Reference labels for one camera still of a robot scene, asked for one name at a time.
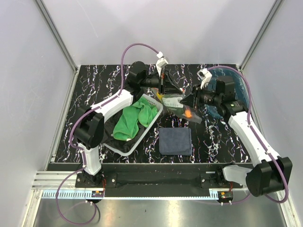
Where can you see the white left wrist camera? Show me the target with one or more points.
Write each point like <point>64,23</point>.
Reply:
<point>161,62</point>

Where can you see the folded dark blue towel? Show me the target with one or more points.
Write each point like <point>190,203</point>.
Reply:
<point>175,141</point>

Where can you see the white plastic basket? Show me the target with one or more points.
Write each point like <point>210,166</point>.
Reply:
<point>159,106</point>

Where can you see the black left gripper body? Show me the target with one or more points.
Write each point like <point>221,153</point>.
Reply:
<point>153,81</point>

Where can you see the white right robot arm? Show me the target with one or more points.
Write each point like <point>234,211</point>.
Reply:
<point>270,172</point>

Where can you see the green cloth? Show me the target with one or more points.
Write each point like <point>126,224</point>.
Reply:
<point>141,112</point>

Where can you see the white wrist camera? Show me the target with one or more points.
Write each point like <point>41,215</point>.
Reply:
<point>205,76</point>
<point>161,62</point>

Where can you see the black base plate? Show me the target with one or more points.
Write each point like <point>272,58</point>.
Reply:
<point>157,180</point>

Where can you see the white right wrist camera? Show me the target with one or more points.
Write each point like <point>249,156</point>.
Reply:
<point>205,76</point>

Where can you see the clear zip top bag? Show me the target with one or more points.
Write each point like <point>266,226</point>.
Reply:
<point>172,103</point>

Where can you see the black cloth in basket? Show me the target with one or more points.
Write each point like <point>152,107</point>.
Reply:
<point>123,146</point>

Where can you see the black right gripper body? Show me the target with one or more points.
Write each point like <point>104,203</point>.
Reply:
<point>205,97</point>

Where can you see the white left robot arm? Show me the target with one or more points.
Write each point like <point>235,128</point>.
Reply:
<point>89,128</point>

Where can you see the blue transparent container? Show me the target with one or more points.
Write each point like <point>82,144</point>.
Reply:
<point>240,90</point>

